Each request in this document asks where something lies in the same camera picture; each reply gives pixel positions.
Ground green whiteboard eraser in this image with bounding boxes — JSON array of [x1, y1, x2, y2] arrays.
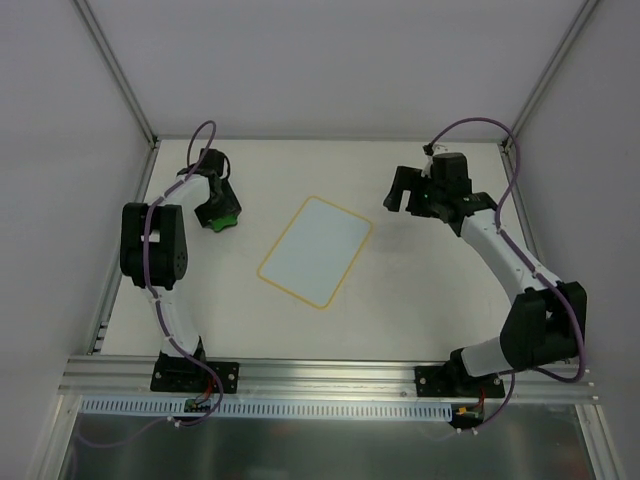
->
[[208, 215, 238, 233]]

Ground yellow-framed small whiteboard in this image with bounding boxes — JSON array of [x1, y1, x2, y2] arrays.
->
[[257, 196, 373, 310]]

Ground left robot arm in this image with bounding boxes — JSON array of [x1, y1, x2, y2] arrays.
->
[[120, 149, 242, 395]]

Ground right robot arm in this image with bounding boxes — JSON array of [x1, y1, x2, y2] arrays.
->
[[383, 153, 587, 398]]

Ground right aluminium floor rail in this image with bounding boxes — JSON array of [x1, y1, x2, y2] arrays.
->
[[499, 142, 571, 364]]

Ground aluminium floor rail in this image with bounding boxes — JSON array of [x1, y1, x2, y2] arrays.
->
[[87, 142, 161, 356], [499, 142, 571, 364]]

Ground right aluminium frame post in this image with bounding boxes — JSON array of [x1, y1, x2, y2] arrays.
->
[[512, 0, 600, 136]]

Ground aluminium frame post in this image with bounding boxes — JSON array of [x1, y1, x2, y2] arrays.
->
[[512, 0, 600, 136], [70, 0, 157, 147]]

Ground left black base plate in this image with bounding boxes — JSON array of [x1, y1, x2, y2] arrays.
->
[[150, 355, 240, 394]]

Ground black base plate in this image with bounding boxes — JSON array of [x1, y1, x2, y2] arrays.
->
[[150, 355, 240, 394], [414, 362, 505, 399]]

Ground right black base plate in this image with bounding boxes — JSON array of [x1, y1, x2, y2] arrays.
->
[[414, 362, 505, 399]]

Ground left aluminium floor rail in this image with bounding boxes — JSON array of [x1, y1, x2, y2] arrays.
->
[[87, 142, 161, 356]]

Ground aluminium mounting rail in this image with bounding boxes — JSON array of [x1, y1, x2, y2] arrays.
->
[[58, 355, 601, 405]]

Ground white slotted cable duct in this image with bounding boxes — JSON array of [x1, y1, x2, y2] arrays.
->
[[79, 395, 453, 423]]

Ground left aluminium frame post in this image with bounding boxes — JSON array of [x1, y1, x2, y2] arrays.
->
[[70, 0, 157, 147]]

